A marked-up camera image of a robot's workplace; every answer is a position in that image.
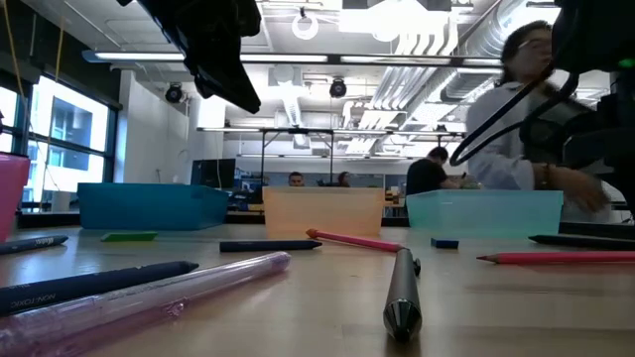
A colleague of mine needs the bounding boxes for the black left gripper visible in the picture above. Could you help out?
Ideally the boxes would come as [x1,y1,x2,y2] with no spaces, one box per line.
[118,0,263,114]

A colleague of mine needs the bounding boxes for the black pen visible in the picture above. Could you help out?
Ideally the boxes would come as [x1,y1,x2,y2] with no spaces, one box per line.
[381,247,424,343]
[528,233,635,252]

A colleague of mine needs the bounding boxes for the black marker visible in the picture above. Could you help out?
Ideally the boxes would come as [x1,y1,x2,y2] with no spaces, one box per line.
[219,239,323,254]

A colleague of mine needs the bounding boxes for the purple transparent pen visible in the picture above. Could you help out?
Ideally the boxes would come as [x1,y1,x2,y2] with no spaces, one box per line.
[0,251,293,357]

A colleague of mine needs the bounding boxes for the blue pen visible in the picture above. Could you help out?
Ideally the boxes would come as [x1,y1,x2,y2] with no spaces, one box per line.
[0,234,69,257]

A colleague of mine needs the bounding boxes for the black bar with light strips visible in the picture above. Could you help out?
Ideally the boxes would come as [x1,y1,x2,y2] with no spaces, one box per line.
[81,49,502,68]

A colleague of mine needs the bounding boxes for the distant bar with light strips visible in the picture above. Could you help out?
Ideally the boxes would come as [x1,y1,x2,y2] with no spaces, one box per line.
[195,126,467,141]

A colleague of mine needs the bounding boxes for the black computer monitor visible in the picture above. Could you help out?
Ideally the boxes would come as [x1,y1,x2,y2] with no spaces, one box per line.
[190,158,238,190]

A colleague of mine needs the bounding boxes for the mint green plastic bin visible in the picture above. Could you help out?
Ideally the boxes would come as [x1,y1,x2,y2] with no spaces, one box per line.
[405,188,565,238]

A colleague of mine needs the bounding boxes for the blue plastic bin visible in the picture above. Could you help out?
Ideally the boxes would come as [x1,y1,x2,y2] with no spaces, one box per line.
[76,181,230,231]

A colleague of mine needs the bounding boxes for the orange translucent plastic bin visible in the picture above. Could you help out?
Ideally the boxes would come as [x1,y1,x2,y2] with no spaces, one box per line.
[261,185,386,238]

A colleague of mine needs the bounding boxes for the white ceiling pipes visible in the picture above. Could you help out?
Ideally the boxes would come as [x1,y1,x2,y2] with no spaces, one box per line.
[369,29,460,113]

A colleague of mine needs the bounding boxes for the large glass window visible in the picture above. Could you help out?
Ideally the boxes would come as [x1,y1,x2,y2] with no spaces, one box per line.
[0,73,120,215]

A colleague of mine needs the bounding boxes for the pink plastic cup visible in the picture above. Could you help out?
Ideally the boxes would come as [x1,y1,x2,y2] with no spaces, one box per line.
[0,152,32,244]

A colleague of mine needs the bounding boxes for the dark navy marker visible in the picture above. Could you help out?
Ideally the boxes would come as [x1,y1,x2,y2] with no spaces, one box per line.
[0,261,200,318]

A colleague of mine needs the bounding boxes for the white ring ceiling lamp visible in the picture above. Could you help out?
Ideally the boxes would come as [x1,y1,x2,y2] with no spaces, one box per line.
[291,10,320,42]

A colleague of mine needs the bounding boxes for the black metal rig frame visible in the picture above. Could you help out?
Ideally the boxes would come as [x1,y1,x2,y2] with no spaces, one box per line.
[258,127,336,188]

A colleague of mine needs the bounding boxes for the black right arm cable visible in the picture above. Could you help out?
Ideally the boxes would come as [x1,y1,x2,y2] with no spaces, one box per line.
[448,61,581,168]

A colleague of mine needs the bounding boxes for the silver corrugated ceiling duct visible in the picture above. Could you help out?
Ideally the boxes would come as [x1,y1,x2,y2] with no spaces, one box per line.
[439,0,552,103]

